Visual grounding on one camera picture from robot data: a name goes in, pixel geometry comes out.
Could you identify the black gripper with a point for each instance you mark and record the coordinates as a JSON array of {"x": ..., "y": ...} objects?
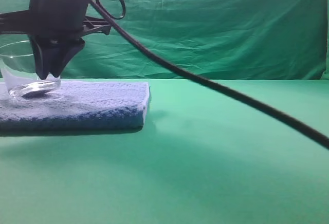
[{"x": 55, "y": 20}]

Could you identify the transparent glass cup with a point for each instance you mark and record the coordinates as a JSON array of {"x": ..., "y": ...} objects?
[{"x": 18, "y": 72}]

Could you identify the blue waffle-weave towel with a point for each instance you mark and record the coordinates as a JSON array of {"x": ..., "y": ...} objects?
[{"x": 78, "y": 105}]

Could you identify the green fabric backdrop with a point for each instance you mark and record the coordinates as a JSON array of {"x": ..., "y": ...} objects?
[{"x": 234, "y": 39}]

